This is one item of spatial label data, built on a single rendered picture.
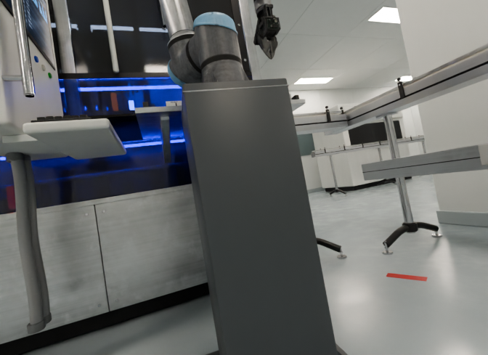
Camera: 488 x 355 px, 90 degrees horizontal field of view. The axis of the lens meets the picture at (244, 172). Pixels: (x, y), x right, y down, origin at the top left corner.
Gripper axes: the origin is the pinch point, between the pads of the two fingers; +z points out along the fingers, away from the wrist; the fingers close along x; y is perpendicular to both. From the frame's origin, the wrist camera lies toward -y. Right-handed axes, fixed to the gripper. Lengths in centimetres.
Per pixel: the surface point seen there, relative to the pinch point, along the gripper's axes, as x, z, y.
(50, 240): -102, 64, -35
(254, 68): 8.7, -13.1, -35.4
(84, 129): -72, 32, 19
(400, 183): 86, 70, -19
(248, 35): 8.8, -34.1, -35.5
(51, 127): -79, 31, 19
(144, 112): -56, 23, 5
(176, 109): -45, 23, 5
